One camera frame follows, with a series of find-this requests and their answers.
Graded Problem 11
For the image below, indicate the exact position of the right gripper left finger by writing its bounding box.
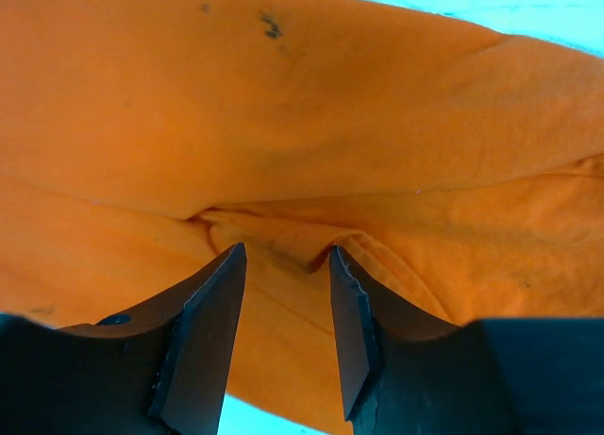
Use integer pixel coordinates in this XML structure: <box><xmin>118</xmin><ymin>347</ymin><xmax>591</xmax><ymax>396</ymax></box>
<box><xmin>1</xmin><ymin>244</ymin><xmax>246</xmax><ymax>434</ymax></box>

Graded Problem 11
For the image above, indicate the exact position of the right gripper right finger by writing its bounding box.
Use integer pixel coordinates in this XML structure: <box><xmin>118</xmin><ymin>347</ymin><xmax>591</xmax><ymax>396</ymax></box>
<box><xmin>329</xmin><ymin>246</ymin><xmax>603</xmax><ymax>434</ymax></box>

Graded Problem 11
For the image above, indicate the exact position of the orange t shirt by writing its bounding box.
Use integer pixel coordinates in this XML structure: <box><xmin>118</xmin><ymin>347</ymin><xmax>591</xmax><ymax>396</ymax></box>
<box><xmin>1</xmin><ymin>0</ymin><xmax>603</xmax><ymax>434</ymax></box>

